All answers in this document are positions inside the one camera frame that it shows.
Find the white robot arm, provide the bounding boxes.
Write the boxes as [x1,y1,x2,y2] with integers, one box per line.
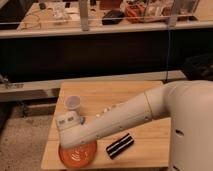
[56,80,213,171]

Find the orange ceramic bowl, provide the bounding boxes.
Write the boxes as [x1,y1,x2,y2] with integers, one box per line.
[58,141,97,168]

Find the translucent plastic cup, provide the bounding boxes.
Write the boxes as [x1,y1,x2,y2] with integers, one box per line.
[64,96,81,113]

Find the black white striped block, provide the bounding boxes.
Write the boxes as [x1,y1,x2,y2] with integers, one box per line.
[106,133,134,159]

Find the black bag on shelf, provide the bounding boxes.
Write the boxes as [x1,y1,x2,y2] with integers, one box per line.
[102,10,124,25]

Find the orange object on shelf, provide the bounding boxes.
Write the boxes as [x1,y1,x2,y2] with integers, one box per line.
[125,4,145,23]

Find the grey metal post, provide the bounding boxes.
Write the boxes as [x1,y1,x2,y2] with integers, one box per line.
[79,0,89,31]

